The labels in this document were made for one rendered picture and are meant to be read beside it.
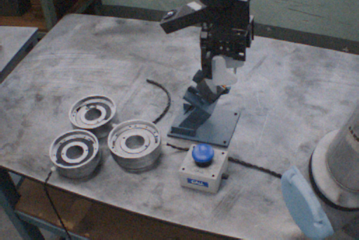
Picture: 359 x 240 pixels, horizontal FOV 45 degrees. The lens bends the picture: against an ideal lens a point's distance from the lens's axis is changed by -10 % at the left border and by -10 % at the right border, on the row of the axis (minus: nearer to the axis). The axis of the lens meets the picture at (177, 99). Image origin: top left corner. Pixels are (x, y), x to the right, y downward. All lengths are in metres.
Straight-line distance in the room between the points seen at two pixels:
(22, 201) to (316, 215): 0.87
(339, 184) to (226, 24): 0.36
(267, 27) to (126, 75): 1.55
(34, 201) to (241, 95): 0.61
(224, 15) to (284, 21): 1.77
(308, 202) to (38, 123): 0.68
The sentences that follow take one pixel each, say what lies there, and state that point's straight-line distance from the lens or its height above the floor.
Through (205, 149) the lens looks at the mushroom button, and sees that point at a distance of 0.83.
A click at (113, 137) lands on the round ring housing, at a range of 0.94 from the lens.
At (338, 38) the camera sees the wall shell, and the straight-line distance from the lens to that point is 2.55.
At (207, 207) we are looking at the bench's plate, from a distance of 0.84.
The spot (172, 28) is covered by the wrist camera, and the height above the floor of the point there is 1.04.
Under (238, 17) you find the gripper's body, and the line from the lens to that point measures 0.77.
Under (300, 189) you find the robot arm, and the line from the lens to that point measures 0.59.
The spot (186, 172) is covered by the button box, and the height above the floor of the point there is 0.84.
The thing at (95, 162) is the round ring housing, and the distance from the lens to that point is 0.91.
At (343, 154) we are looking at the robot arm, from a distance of 0.53.
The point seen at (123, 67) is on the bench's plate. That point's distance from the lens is 1.17.
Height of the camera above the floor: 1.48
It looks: 41 degrees down
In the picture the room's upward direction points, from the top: 7 degrees counter-clockwise
